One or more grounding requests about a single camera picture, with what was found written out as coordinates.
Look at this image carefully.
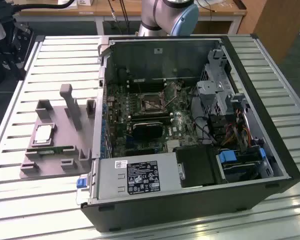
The silver square CPU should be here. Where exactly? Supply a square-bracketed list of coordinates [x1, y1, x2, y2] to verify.
[32, 124, 55, 144]

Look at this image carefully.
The black RAM slot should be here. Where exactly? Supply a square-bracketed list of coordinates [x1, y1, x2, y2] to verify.
[128, 85, 166, 94]
[131, 112, 171, 119]
[128, 78, 166, 87]
[131, 117, 173, 124]

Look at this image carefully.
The CPU socket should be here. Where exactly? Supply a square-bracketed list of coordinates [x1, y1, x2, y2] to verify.
[139, 93, 169, 114]

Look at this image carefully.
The grey parts rack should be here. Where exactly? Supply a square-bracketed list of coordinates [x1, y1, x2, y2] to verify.
[19, 83, 97, 180]

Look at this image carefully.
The green RAM stick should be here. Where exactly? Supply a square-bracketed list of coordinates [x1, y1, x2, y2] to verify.
[26, 146, 75, 154]

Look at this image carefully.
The blue case latch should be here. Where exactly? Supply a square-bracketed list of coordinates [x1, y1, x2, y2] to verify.
[75, 176, 88, 190]

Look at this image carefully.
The black graphics card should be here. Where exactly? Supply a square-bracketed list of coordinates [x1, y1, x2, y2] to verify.
[132, 121, 164, 140]

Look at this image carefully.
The silver power supply with label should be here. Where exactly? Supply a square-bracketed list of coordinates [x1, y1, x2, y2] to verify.
[96, 153, 185, 201]

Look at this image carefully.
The metal socket cover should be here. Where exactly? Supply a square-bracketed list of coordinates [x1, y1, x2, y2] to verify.
[162, 81, 185, 106]

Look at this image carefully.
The small silver heat sink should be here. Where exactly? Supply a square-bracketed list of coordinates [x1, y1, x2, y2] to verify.
[166, 140, 181, 153]

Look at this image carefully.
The green motherboard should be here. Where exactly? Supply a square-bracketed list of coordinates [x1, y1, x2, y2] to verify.
[104, 83, 201, 159]

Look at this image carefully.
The silver metal drive cage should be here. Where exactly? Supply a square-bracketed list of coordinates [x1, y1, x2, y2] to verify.
[196, 49, 241, 116]

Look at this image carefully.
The black plastic shroud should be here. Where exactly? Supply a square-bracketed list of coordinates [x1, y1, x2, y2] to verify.
[173, 145, 222, 188]

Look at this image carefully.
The black open PC case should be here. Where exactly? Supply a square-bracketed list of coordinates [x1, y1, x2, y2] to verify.
[80, 34, 300, 233]

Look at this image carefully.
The hard disk in blue carrier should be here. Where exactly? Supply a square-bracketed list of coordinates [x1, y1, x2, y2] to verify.
[216, 148, 264, 183]

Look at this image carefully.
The wooden cabinet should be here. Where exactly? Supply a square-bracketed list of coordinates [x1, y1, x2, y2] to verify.
[237, 0, 300, 65]

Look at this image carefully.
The thick black cable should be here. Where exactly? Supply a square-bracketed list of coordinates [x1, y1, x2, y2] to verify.
[11, 0, 76, 14]

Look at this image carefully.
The wooden desk white frame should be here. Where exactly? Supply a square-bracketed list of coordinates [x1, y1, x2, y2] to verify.
[14, 0, 248, 36]

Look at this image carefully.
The black wire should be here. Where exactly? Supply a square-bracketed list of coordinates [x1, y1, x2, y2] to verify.
[193, 116, 216, 146]

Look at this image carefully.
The coloured wire bundle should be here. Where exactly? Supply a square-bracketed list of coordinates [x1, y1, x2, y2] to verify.
[221, 107, 254, 148]

